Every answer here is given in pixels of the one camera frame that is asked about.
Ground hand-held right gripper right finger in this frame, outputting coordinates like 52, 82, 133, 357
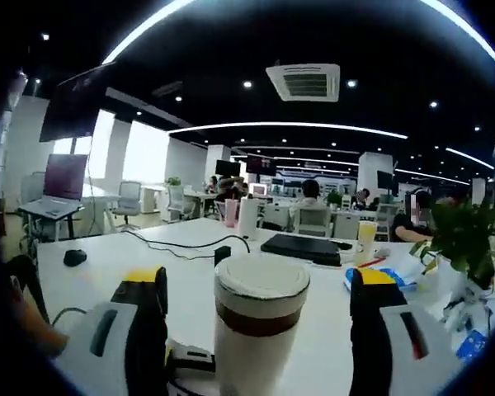
349, 266, 465, 396

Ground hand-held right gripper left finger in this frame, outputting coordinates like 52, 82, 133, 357
51, 266, 169, 396

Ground cream water cup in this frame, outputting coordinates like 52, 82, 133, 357
212, 304, 304, 396

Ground yellow drink cup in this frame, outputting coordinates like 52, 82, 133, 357
356, 220, 380, 266

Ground white table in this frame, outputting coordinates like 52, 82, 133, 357
35, 217, 494, 396

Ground blue and white tissue pack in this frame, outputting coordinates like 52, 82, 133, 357
456, 328, 488, 361
344, 266, 417, 292

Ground black computer mouse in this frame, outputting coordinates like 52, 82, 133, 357
62, 248, 88, 267

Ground red pen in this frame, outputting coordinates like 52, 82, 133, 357
356, 257, 388, 270

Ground green potted plant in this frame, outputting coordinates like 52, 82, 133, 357
409, 196, 495, 331

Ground white paper towel roll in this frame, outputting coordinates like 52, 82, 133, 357
238, 196, 260, 241

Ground pink tumbler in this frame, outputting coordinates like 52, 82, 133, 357
224, 198, 238, 229

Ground grey office chair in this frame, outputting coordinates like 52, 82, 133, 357
166, 185, 188, 223
113, 180, 143, 227

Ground black closed laptop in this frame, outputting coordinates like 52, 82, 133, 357
260, 233, 343, 267

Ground white mesh office chair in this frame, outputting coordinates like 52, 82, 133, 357
293, 205, 333, 239

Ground laptop with purple screen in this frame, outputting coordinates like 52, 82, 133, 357
17, 153, 89, 219

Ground curved ceiling light strip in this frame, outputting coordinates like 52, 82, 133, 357
167, 120, 409, 140

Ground large black hanging screen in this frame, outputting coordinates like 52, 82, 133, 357
38, 61, 117, 144

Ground ceiling air conditioner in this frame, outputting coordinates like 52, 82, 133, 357
265, 62, 342, 103

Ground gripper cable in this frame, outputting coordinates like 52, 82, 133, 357
50, 306, 88, 328

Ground black power cable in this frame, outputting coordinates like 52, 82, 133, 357
125, 229, 252, 261

